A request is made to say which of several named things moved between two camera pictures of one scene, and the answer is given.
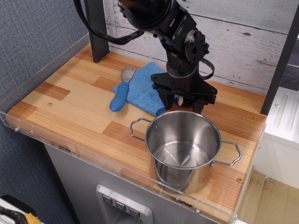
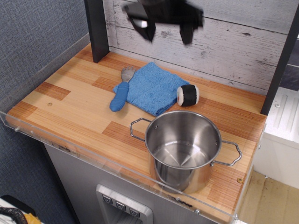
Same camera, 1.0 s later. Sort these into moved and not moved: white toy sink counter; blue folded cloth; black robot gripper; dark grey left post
Moved: black robot gripper
Not moved: blue folded cloth; dark grey left post; white toy sink counter
